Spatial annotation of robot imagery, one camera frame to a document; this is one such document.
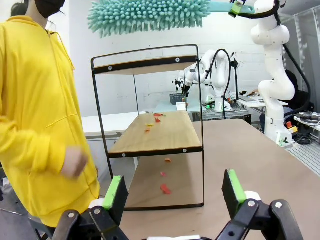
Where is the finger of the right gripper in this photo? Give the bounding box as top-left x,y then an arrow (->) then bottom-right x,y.
229,0 -> 245,19

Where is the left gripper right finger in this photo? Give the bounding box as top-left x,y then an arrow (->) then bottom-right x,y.
216,169 -> 305,240

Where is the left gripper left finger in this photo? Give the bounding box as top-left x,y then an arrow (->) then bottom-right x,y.
51,175 -> 130,240

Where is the teal chenille duster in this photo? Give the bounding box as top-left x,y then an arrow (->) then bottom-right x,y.
86,0 -> 256,38

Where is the person's right forearm yellow sleeve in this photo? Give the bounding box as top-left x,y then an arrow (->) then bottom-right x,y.
0,116 -> 68,173

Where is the person's right hand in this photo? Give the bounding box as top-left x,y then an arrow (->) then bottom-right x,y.
61,145 -> 89,180

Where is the large red paper scrap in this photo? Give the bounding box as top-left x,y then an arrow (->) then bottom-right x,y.
159,183 -> 172,195

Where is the black stand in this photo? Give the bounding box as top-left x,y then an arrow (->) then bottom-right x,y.
229,52 -> 242,101

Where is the white box green light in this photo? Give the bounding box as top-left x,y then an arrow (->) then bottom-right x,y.
276,132 -> 293,147

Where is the white table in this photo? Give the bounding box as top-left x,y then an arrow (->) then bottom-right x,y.
81,111 -> 148,141

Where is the red emergency stop button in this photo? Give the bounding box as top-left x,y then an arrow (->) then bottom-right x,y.
286,121 -> 298,135

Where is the person in yellow hoodie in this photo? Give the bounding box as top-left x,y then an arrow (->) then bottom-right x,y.
0,0 -> 101,240

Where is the black face mask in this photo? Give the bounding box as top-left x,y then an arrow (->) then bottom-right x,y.
34,0 -> 66,19

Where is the black background arm hose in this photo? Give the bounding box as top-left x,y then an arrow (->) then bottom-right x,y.
204,48 -> 232,120

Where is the aluminium frame table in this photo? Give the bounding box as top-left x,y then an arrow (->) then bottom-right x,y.
187,98 -> 266,123

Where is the black frame wooden shelf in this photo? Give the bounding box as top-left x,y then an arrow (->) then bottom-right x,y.
90,44 -> 206,212

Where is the black cable bundle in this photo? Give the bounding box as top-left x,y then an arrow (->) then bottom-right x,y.
292,119 -> 320,146

